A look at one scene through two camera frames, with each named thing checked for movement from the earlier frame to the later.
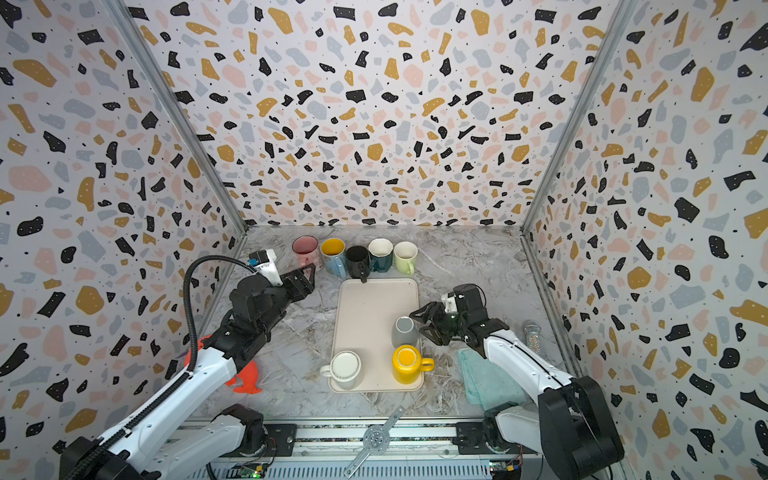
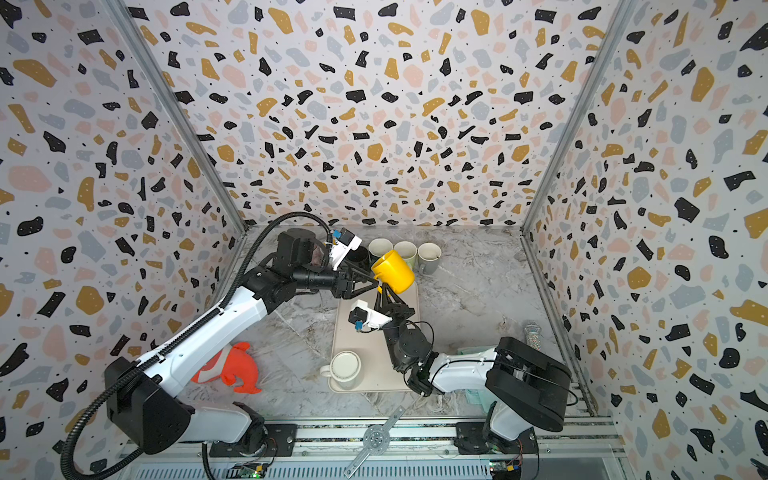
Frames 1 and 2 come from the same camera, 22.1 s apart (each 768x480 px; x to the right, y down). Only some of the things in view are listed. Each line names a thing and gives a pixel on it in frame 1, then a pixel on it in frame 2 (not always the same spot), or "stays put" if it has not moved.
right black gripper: (438, 318) → (387, 312)
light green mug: (405, 254) stays put
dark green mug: (381, 254) stays put
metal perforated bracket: (376, 441) stays put
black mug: (358, 262) stays put
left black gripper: (294, 284) → (347, 282)
